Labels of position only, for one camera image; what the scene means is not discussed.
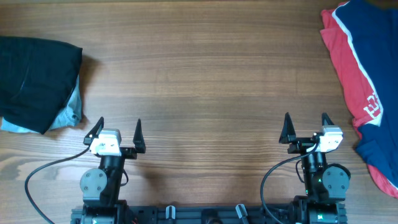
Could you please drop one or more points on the black folded garment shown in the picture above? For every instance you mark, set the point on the black folded garment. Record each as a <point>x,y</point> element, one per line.
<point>37,78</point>

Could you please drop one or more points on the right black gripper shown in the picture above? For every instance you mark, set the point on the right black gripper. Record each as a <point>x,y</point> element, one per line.
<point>304,142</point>

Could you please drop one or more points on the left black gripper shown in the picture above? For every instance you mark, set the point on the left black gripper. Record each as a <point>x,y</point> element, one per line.
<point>125,150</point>

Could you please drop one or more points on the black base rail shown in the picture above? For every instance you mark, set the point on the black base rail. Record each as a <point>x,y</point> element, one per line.
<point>240,213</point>

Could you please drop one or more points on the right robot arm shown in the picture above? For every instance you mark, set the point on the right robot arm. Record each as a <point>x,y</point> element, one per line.
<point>325,184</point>

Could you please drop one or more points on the light grey folded garment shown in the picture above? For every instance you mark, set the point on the light grey folded garment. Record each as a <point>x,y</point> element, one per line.
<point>69,115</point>

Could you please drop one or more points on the blue polo shirt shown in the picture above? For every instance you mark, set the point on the blue polo shirt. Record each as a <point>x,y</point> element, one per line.
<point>372,33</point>

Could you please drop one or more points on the red t-shirt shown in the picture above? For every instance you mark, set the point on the red t-shirt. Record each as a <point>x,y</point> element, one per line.
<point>359,93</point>

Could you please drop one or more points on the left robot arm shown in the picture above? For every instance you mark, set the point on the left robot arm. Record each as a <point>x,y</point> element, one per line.
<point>101,186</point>

